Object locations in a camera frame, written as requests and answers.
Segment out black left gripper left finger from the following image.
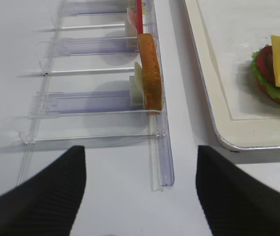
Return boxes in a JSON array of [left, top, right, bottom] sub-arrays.
[[0, 146, 86, 236]]

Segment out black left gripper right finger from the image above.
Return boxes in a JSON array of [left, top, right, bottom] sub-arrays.
[[196, 146, 280, 236]]

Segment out sesame top bun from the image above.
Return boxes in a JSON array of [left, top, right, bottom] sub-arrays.
[[138, 33, 163, 115]]

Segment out green lettuce on burger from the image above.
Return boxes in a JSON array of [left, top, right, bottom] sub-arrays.
[[251, 45, 280, 104]]

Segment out tomato slice on burger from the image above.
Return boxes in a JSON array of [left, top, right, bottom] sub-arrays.
[[256, 45, 275, 85]]

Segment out bottom bun on tray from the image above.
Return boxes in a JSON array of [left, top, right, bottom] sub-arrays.
[[256, 79, 280, 104]]

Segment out clear acrylic right rack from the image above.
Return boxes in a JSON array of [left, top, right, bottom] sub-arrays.
[[15, 0, 174, 191]]

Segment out white metal tray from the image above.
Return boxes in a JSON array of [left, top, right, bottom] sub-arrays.
[[185, 0, 280, 150]]

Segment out white paper tray liner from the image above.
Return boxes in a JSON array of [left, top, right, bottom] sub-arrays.
[[198, 0, 280, 119]]

